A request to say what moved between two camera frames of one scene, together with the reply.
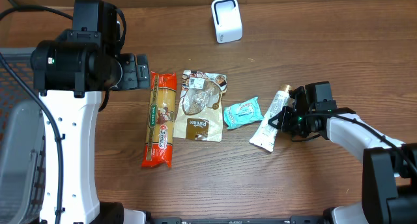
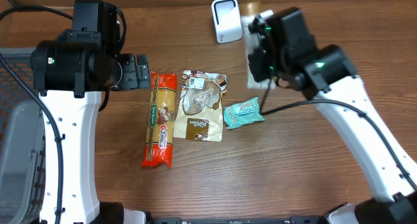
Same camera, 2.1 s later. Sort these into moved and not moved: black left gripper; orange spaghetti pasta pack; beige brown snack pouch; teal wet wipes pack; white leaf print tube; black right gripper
Moved: white leaf print tube; black right gripper
Not moved: teal wet wipes pack; black left gripper; orange spaghetti pasta pack; beige brown snack pouch
